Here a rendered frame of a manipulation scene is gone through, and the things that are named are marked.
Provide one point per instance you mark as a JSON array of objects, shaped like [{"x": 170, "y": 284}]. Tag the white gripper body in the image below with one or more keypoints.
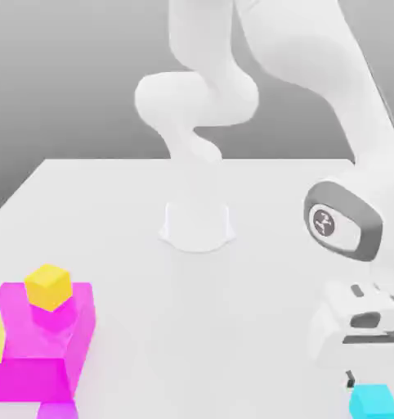
[{"x": 327, "y": 340}]

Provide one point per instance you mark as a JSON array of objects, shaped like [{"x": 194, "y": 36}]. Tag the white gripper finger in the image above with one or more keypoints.
[{"x": 350, "y": 379}]

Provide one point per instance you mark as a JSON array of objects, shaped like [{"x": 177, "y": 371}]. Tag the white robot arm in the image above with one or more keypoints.
[{"x": 318, "y": 59}]

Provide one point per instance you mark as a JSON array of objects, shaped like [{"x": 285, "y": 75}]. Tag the small cyan cube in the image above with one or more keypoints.
[{"x": 373, "y": 404}]

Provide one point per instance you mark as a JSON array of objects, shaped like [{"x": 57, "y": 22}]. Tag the small yellow cube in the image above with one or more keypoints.
[{"x": 46, "y": 288}]

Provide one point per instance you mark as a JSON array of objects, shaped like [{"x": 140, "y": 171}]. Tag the small magenta cube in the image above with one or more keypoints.
[{"x": 41, "y": 319}]

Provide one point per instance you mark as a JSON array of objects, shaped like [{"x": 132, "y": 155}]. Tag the large magenta box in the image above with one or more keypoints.
[{"x": 30, "y": 376}]

